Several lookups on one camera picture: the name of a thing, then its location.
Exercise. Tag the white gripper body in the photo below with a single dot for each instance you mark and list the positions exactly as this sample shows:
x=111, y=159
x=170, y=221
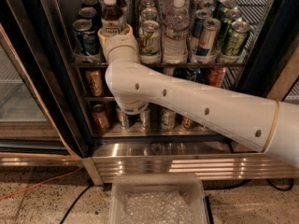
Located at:
x=118, y=42

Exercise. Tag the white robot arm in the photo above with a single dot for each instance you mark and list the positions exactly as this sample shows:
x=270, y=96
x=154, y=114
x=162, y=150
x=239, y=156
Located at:
x=263, y=125

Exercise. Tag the middle shelf tan can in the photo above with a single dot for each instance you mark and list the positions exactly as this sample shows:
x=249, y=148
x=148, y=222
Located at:
x=95, y=83

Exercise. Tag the shelf tan can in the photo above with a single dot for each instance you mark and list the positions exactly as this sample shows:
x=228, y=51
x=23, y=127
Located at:
x=95, y=83
x=186, y=123

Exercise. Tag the front clear water bottle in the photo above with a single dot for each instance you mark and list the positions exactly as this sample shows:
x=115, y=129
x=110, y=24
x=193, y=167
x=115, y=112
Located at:
x=175, y=32

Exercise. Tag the bottom shelf silver can left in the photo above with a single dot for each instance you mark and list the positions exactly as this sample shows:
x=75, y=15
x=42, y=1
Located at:
x=123, y=119

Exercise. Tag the shelf silver can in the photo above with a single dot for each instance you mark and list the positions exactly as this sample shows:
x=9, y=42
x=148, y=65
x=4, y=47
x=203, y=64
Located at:
x=123, y=119
x=144, y=119

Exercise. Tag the bottom shelf silver can middle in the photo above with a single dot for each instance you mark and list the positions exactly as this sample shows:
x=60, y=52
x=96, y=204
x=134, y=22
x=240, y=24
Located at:
x=144, y=119

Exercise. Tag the bottom shelf orange can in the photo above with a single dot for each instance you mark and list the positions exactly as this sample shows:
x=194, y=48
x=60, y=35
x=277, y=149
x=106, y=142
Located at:
x=100, y=117

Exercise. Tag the bottom shelf white green can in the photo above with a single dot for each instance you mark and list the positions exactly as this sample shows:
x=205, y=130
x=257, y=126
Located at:
x=168, y=119

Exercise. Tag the middle shelf blue can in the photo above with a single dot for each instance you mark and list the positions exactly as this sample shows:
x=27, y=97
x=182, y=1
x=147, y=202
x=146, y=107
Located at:
x=191, y=74

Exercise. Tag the stainless steel fridge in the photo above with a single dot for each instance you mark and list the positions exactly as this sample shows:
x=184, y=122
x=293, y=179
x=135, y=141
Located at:
x=41, y=32

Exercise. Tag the bottom shelf tan can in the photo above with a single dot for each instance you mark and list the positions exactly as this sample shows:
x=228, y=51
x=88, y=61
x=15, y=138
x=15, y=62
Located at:
x=186, y=123

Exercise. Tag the middle shelf red can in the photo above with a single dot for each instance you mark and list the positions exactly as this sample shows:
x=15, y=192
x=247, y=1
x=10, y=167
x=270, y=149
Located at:
x=215, y=76

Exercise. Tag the left glass fridge door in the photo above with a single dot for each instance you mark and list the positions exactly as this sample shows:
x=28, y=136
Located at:
x=30, y=133

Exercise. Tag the front blue pepsi can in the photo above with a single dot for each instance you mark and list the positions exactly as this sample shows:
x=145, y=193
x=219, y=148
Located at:
x=85, y=37

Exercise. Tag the blue pepsi can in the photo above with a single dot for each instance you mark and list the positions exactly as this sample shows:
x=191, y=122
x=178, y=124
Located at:
x=90, y=14
x=85, y=37
x=92, y=3

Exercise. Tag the front green white soda can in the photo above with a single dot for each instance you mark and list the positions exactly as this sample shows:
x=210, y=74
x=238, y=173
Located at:
x=149, y=41

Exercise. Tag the green white soda can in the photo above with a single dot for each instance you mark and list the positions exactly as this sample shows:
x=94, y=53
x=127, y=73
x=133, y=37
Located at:
x=149, y=41
x=148, y=14

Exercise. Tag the middle blue pepsi can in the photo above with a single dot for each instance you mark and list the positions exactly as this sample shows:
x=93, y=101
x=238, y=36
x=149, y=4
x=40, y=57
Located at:
x=90, y=14

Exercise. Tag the rear blue pepsi can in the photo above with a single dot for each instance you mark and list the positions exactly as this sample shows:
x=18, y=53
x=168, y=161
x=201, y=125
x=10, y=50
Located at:
x=92, y=3

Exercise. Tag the silver blue energy can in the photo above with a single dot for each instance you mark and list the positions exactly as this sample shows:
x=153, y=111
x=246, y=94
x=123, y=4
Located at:
x=208, y=37
x=200, y=16

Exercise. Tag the front silver blue energy can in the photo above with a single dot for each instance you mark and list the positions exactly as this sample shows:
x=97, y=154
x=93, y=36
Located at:
x=208, y=37

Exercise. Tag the clear plastic bin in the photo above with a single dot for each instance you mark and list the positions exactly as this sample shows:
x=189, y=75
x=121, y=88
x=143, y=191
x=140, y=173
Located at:
x=158, y=199

